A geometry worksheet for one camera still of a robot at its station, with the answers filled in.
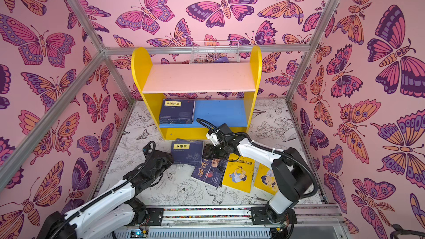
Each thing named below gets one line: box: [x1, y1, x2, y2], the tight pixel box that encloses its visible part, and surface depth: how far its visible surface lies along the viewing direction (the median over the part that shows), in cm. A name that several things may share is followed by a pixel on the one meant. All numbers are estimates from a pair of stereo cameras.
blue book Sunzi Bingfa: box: [159, 121, 194, 125], surface depth 91 cm
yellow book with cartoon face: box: [254, 160, 279, 196], surface depth 85 cm
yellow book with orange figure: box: [221, 153, 256, 194], surface depth 86 cm
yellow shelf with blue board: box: [131, 46, 263, 140], surface depth 92 cm
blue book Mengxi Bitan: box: [159, 99, 196, 125], surface depth 92 cm
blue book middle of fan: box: [170, 140, 204, 165], surface depth 92 cm
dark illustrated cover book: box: [191, 158, 227, 188], surface depth 86 cm
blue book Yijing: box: [159, 117, 193, 122], surface depth 89 cm
